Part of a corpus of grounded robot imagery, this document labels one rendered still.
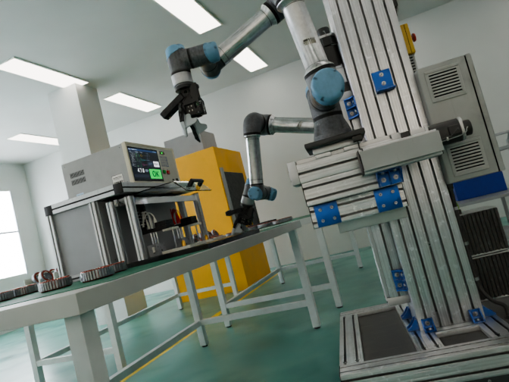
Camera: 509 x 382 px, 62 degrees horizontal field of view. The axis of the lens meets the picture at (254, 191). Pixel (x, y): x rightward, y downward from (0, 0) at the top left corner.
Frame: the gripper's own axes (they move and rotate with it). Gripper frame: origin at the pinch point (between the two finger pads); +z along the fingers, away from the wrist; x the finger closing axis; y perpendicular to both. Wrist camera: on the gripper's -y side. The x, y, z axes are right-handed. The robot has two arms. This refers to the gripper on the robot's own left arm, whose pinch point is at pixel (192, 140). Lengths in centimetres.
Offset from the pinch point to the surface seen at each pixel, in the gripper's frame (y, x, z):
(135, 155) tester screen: -41, 40, -10
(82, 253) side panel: -70, 25, 29
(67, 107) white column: -279, 376, -186
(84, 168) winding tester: -67, 37, -11
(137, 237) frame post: -40, 21, 28
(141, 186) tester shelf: -39, 33, 5
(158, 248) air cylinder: -40, 39, 35
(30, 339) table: -207, 142, 78
